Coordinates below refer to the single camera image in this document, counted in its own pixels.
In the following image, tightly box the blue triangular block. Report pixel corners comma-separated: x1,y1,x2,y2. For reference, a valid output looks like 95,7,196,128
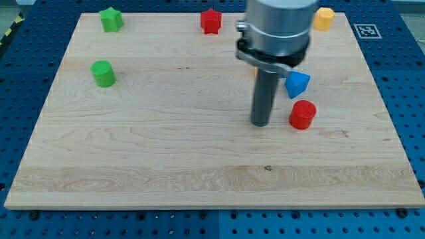
284,71,311,99

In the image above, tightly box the red cylinder block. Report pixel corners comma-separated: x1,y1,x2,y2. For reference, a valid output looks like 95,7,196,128
289,100,317,129

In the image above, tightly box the green cylinder block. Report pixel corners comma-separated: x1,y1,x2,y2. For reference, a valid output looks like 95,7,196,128
90,60,116,88

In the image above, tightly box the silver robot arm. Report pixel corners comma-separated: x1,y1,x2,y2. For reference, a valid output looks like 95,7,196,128
236,0,318,76

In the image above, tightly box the red star block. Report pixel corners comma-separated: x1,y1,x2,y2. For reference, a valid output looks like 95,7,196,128
201,9,222,35

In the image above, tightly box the green star block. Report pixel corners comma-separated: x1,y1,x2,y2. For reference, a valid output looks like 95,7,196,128
99,7,124,33

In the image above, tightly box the yellow hexagon block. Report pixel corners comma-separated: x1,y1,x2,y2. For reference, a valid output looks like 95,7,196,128
313,7,335,31

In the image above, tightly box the white fiducial marker tag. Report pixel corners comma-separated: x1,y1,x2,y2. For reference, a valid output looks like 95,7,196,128
354,23,382,39

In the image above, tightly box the light wooden board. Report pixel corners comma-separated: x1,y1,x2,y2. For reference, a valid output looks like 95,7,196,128
5,13,424,210

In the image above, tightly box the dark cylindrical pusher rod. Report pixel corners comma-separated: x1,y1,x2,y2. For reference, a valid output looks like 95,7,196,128
250,69,280,127

